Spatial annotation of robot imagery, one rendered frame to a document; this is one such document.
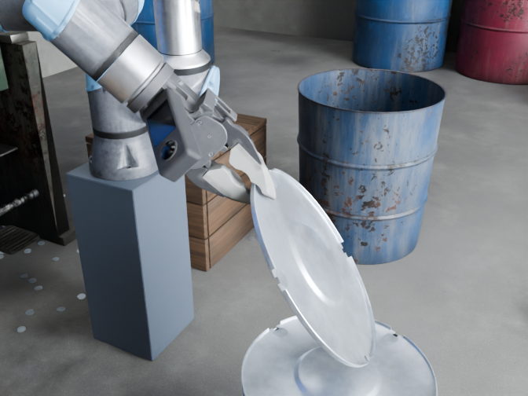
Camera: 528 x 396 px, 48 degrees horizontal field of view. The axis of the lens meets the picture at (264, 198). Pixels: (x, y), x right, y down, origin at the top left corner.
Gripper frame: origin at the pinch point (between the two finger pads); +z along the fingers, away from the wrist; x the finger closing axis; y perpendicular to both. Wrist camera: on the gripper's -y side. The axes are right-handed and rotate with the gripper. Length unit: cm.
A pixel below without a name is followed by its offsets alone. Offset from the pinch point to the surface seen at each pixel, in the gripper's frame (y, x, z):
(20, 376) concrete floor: 32, 84, 6
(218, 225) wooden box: 80, 46, 27
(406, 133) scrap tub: 78, -11, 41
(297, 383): -2.1, 17.6, 24.7
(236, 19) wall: 415, 59, 22
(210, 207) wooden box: 77, 42, 20
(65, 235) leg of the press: 89, 87, -1
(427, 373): 0.3, 3.7, 38.7
